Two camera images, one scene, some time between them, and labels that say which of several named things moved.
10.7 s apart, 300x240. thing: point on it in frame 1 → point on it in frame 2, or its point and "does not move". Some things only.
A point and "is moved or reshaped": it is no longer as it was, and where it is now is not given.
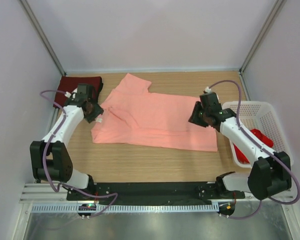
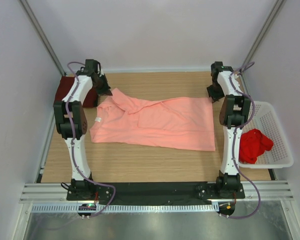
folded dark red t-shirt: (69, 84) does not move
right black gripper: (194, 118) → (214, 96)
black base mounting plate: (153, 193) does not move
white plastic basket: (262, 116) does not move
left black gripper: (98, 111) → (106, 90)
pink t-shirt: (133, 116) is moved or reshaped
